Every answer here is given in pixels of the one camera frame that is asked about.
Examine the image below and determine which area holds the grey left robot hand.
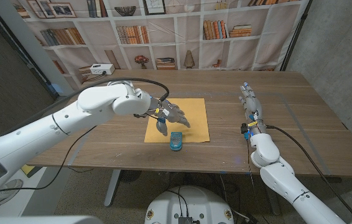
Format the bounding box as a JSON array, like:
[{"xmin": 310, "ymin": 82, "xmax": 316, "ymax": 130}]
[{"xmin": 146, "ymin": 98, "xmax": 192, "ymax": 137}]

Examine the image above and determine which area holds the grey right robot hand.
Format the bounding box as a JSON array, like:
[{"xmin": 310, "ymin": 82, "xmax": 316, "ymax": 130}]
[{"xmin": 238, "ymin": 82, "xmax": 264, "ymax": 135}]

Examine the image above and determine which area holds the yellow paper mat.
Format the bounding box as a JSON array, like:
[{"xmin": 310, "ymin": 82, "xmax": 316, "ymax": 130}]
[{"xmin": 144, "ymin": 97, "xmax": 210, "ymax": 144}]

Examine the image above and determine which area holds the blue toy flip phone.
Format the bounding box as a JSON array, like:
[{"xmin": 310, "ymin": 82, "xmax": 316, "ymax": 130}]
[{"xmin": 169, "ymin": 131, "xmax": 183, "ymax": 152}]

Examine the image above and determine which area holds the printed bookshelf backdrop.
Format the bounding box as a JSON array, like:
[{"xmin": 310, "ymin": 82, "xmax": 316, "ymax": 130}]
[{"xmin": 9, "ymin": 0, "xmax": 312, "ymax": 91}]

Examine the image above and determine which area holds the white power strip box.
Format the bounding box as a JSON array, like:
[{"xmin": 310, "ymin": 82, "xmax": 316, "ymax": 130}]
[{"xmin": 89, "ymin": 63, "xmax": 116, "ymax": 76}]

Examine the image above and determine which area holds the black backdrop stand pole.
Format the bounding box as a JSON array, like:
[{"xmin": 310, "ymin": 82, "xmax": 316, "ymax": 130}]
[{"xmin": 280, "ymin": 0, "xmax": 314, "ymax": 72}]

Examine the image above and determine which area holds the white table leg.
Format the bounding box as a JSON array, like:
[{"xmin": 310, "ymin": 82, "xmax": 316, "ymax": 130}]
[{"xmin": 104, "ymin": 169, "xmax": 123, "ymax": 208}]

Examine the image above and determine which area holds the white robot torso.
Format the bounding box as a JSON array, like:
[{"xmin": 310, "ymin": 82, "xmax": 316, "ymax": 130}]
[{"xmin": 144, "ymin": 185, "xmax": 235, "ymax": 224}]

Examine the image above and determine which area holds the yellow and black floor object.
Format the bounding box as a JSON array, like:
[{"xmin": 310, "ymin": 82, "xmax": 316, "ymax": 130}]
[{"xmin": 20, "ymin": 164, "xmax": 45, "ymax": 179}]

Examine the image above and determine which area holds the grey sneaker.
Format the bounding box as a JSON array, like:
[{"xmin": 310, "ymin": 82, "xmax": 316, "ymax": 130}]
[{"xmin": 0, "ymin": 179, "xmax": 24, "ymax": 215}]

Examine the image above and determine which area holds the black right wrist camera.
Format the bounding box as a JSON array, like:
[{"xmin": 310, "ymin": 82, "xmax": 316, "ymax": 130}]
[{"xmin": 240, "ymin": 123, "xmax": 251, "ymax": 140}]

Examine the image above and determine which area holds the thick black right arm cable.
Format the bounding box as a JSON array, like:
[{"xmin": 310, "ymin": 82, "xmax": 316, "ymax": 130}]
[{"xmin": 265, "ymin": 124, "xmax": 352, "ymax": 220}]

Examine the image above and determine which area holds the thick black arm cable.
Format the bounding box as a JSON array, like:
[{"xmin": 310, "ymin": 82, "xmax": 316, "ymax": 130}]
[
  {"xmin": 70, "ymin": 77, "xmax": 170, "ymax": 103},
  {"xmin": 265, "ymin": 124, "xmax": 352, "ymax": 220}
]

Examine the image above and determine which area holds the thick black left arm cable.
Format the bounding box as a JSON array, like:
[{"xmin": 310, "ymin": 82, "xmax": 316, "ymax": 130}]
[{"xmin": 70, "ymin": 77, "xmax": 170, "ymax": 103}]

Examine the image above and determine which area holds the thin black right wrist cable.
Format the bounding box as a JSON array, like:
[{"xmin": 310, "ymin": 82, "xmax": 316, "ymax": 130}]
[{"xmin": 246, "ymin": 138, "xmax": 272, "ymax": 224}]

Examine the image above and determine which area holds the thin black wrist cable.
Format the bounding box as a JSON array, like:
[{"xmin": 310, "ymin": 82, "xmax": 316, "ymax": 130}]
[
  {"xmin": 0, "ymin": 124, "xmax": 99, "ymax": 197},
  {"xmin": 246, "ymin": 138, "xmax": 272, "ymax": 224}
]

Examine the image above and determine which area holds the black power strip cord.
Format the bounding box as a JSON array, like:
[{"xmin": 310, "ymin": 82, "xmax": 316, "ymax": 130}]
[{"xmin": 84, "ymin": 72, "xmax": 107, "ymax": 83}]

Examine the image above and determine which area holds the thin black left wrist cable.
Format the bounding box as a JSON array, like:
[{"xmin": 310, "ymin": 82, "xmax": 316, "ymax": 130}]
[{"xmin": 0, "ymin": 124, "xmax": 99, "ymax": 197}]

